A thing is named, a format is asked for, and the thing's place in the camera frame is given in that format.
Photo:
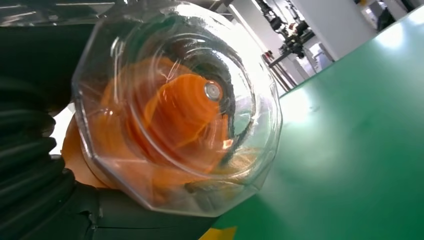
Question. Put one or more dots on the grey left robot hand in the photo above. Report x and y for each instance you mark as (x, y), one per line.
(132, 225)

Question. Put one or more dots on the black robot machinery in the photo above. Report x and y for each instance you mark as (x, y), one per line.
(293, 43)

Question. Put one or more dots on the yellow film-wrapped cardboard box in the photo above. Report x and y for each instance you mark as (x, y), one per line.
(220, 234)

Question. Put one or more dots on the orange bottle with clear cap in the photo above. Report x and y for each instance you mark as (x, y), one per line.
(179, 109)

